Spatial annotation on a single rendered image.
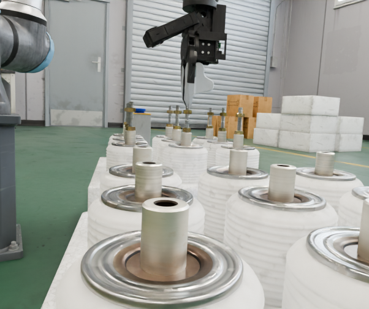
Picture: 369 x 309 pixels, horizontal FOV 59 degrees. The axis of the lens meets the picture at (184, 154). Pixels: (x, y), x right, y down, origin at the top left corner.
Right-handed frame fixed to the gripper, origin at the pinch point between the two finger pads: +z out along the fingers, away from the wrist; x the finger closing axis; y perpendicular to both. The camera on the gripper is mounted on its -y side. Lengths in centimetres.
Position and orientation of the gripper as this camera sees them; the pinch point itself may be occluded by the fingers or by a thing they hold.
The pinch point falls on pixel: (185, 102)
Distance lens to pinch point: 69.9
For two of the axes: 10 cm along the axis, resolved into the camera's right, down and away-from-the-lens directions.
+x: -1.9, -1.3, 9.7
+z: -0.5, 9.9, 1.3
